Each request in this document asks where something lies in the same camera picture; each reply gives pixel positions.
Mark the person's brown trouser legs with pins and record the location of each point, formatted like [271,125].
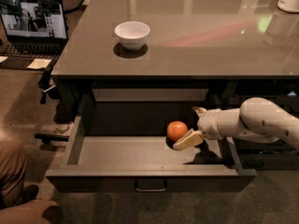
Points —
[13,162]

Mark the orange fruit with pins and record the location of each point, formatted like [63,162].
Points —
[175,130]

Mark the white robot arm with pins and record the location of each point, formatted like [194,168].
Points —
[257,120]

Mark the black open laptop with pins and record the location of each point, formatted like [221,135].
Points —
[33,28]

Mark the white robot base cylinder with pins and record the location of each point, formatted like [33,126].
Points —
[291,6]

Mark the black shoe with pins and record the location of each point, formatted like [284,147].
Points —
[29,193]

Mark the white ceramic bowl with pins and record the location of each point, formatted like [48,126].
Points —
[132,34]

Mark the metal drawer handle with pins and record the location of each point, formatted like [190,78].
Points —
[150,185]

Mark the open dark top drawer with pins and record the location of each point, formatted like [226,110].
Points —
[119,136]

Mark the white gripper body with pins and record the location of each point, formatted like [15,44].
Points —
[207,125]

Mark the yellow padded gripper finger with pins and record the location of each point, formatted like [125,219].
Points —
[191,138]
[199,110]

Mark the white paper note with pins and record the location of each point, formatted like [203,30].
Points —
[39,64]

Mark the dark lower side drawers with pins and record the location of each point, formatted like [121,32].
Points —
[275,156]

